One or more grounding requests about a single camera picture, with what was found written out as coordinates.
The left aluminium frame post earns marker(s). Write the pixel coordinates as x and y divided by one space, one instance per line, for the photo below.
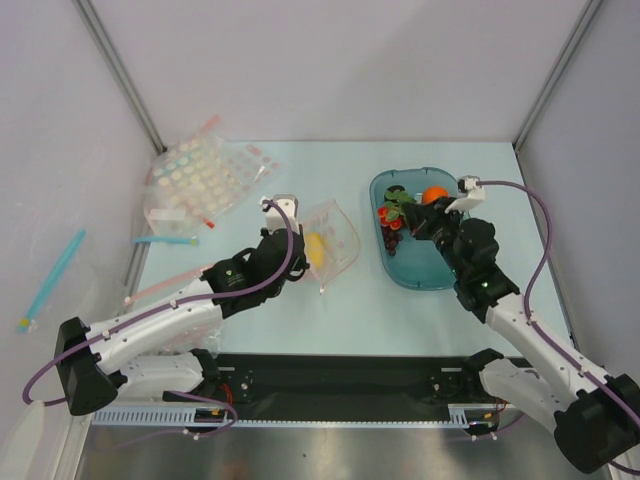
106 47

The teal transparent plastic tray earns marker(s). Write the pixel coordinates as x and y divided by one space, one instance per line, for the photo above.
409 261

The yellow mango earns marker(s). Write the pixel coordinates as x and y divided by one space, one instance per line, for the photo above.
315 250

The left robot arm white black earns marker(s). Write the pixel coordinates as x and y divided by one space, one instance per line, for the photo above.
98 363

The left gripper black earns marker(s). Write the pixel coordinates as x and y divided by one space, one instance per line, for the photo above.
300 263

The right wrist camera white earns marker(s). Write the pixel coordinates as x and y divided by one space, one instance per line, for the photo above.
471 195

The orange fruit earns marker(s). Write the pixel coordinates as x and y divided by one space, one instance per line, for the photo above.
433 194

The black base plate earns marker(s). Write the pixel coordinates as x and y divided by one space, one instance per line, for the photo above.
322 388

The zip bag pastel dots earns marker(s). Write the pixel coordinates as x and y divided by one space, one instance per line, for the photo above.
188 185

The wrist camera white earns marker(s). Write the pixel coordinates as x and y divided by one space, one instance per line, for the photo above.
277 209
471 195

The right aluminium frame post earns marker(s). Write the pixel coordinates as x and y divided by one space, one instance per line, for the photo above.
569 50

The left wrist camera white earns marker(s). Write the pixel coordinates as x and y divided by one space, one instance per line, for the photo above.
277 209

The red cherries with green leaves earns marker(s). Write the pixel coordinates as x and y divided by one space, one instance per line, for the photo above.
391 213

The clear zip bag red dots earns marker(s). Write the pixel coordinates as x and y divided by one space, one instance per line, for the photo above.
340 237

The zip bag red dots back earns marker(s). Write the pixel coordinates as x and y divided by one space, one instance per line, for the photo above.
246 167

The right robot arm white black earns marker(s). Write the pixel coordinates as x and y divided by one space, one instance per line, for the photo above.
592 415

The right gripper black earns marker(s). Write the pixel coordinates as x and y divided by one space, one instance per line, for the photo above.
426 220

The zip bag blue zipper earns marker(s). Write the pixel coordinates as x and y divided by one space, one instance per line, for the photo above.
165 241

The purple grape bunch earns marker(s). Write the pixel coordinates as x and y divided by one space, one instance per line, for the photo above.
391 239

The aluminium frame post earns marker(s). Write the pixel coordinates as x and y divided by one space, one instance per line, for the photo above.
569 50
106 47

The clear bag teal zipper wall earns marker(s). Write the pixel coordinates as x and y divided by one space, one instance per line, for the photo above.
64 281

